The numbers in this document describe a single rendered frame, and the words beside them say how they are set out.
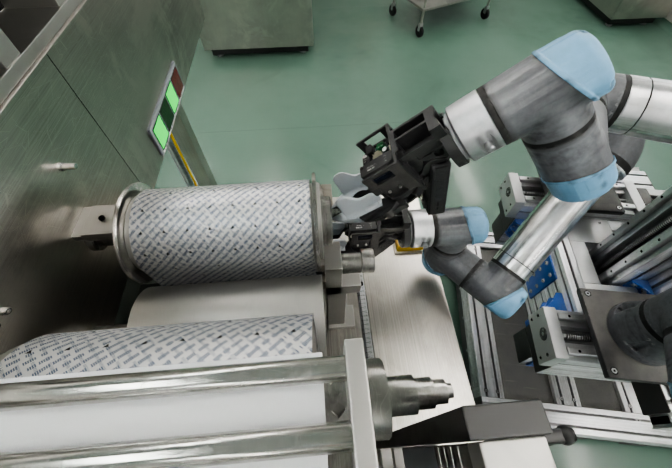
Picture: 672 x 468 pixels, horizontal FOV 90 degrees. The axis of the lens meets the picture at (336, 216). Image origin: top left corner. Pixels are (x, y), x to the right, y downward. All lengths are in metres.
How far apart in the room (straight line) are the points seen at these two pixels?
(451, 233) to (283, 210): 0.34
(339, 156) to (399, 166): 1.96
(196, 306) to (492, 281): 0.54
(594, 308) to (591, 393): 0.70
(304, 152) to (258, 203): 1.95
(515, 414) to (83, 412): 0.26
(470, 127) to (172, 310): 0.43
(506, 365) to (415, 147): 1.32
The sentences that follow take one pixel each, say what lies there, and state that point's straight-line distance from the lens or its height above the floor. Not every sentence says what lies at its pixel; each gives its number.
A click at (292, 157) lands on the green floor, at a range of 2.38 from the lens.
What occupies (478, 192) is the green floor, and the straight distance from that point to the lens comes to 2.33.
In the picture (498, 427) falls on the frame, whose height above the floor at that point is 1.44.
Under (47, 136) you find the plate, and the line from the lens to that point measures 0.56.
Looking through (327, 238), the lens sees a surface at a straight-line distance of 0.48.
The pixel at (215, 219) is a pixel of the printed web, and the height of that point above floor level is 1.31.
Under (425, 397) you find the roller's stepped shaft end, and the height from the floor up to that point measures 1.35.
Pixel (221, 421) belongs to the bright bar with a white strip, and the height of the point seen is 1.44.
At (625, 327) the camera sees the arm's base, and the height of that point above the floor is 0.86.
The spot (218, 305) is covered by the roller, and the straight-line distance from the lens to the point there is 0.49.
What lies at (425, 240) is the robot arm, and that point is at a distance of 0.66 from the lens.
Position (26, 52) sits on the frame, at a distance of 0.58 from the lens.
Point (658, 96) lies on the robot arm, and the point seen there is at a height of 1.41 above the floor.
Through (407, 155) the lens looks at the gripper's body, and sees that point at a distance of 0.43.
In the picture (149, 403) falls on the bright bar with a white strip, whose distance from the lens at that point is 0.26.
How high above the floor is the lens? 1.67
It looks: 55 degrees down
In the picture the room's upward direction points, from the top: straight up
